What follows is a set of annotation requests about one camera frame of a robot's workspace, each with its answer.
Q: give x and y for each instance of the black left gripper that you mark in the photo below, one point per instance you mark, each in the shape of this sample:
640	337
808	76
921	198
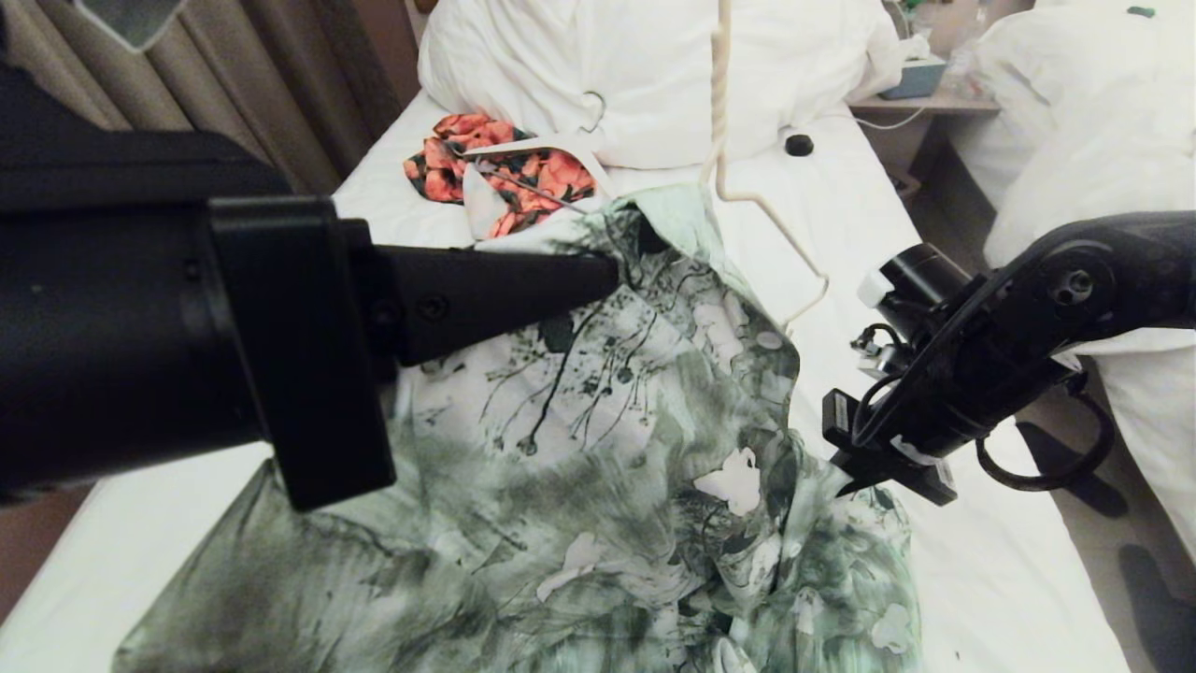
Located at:
299	355

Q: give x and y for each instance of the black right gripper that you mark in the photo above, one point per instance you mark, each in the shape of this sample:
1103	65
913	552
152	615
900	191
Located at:
920	467

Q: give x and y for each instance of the green floral button shirt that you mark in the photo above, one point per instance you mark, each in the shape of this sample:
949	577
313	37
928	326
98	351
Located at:
579	486

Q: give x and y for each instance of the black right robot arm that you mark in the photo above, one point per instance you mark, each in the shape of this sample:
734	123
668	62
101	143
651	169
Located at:
1074	290

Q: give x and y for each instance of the white plastic hanger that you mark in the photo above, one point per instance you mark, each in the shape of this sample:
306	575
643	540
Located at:
561	142

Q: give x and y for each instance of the orange floral garment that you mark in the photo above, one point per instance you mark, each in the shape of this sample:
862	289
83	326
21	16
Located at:
447	173

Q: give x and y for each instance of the black slipper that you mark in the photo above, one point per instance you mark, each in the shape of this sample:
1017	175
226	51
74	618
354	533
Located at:
1107	500
1163	608

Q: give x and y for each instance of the white pillow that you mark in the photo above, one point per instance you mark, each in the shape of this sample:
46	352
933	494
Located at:
607	65

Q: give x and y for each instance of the bed with white sheet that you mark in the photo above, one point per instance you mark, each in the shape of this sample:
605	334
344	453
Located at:
841	215

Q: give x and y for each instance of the neighbouring bed white sheet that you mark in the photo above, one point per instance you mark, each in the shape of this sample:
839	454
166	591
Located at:
1159	421

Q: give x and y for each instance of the small black round object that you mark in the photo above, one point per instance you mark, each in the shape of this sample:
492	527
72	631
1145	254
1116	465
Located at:
800	145

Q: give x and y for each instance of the wooden nightstand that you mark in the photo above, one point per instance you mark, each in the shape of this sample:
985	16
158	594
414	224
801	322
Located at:
934	105

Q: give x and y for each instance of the blue tissue box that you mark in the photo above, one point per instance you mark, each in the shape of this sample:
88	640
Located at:
914	79

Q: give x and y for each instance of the white crumpled duvet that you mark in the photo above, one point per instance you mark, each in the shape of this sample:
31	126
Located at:
1084	121

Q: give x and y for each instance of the small green plant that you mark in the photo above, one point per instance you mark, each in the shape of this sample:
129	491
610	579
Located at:
916	6

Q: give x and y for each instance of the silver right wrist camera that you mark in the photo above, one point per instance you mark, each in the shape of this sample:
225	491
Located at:
876	288

